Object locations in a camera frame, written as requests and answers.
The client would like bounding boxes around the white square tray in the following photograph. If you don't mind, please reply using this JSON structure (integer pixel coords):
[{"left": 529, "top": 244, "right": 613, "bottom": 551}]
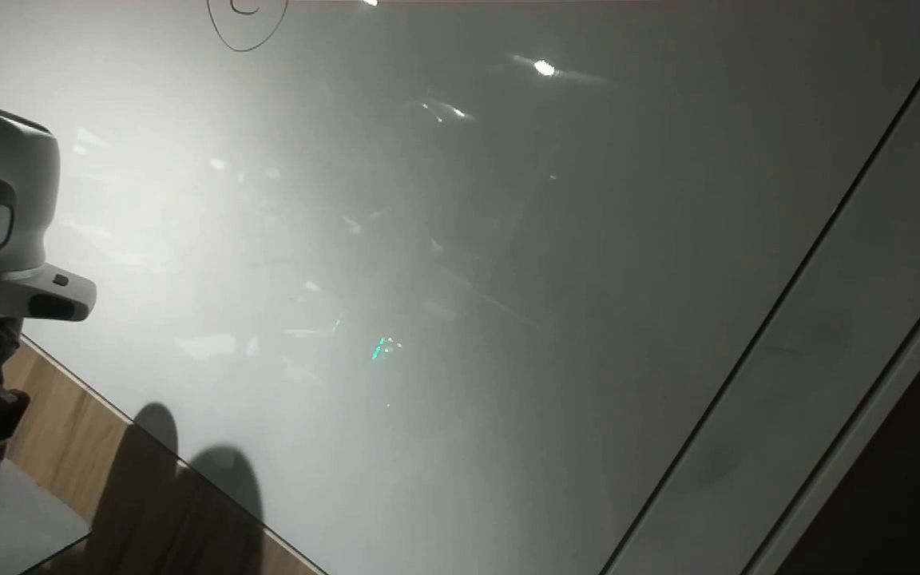
[{"left": 0, "top": 462, "right": 90, "bottom": 575}]

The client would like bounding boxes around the large white board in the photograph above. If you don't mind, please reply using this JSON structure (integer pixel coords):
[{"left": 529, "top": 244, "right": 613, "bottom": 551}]
[{"left": 0, "top": 0, "right": 920, "bottom": 575}]

